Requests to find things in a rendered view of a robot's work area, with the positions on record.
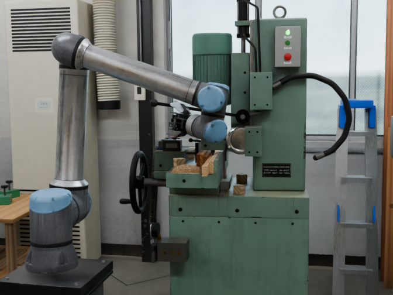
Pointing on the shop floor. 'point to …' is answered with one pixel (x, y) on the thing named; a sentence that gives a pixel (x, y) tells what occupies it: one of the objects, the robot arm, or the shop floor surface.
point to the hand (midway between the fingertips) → (173, 118)
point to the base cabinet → (241, 256)
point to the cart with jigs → (20, 211)
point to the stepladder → (371, 218)
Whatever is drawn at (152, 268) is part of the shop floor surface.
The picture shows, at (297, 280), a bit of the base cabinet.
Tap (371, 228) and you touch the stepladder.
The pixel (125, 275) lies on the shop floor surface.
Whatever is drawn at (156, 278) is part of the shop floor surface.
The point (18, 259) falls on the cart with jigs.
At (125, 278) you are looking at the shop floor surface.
